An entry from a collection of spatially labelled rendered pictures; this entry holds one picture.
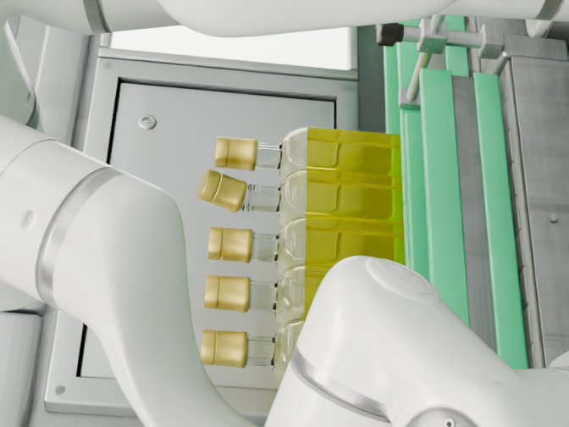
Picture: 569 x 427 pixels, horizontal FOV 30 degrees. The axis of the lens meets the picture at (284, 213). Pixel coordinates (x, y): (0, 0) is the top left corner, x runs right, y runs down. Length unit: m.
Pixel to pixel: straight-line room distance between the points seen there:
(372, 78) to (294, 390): 0.96
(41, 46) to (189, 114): 0.22
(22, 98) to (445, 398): 0.38
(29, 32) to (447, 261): 0.72
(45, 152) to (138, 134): 0.73
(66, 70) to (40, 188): 0.82
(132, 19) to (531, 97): 0.48
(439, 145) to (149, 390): 0.54
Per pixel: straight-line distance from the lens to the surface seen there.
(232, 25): 0.62
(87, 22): 0.71
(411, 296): 0.51
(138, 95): 1.36
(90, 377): 1.17
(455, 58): 1.23
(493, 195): 1.01
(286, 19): 0.62
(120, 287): 0.55
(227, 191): 1.10
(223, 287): 1.05
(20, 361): 1.18
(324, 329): 0.51
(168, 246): 0.58
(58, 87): 1.37
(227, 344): 1.02
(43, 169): 0.58
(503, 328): 0.94
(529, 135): 1.04
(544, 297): 0.95
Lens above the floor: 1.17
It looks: 5 degrees down
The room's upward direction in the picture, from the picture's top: 85 degrees counter-clockwise
